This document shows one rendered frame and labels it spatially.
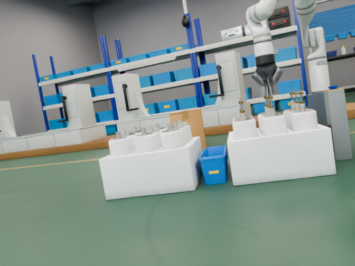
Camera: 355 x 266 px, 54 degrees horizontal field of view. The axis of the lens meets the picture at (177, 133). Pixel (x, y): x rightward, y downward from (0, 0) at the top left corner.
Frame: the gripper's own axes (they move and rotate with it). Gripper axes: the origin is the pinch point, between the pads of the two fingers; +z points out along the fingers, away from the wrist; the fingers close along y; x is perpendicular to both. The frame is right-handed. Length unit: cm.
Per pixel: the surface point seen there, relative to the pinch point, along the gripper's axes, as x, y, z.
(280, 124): -3.6, 3.2, 13.8
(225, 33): 455, -141, -108
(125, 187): -25, -60, 30
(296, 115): -1.2, 9.0, 11.0
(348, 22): 596, 53, -100
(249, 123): -6.9, -8.2, 11.6
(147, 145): -18, -49, 14
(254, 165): -10.3, -7.9, 28.0
